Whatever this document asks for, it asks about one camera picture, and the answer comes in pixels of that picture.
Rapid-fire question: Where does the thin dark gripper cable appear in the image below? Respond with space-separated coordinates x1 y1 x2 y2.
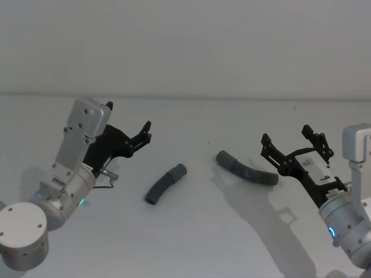
94 162 121 191

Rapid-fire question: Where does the white table cloth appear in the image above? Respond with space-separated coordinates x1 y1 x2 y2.
0 92 371 278

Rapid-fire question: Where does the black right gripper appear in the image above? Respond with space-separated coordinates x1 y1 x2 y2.
260 125 349 209

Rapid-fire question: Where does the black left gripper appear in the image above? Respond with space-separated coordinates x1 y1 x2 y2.
82 101 153 172

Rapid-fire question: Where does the short curved grey hose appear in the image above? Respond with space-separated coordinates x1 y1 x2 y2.
144 163 188 206

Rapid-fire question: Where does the long curved grey hose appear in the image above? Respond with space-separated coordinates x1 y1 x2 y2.
215 150 280 188

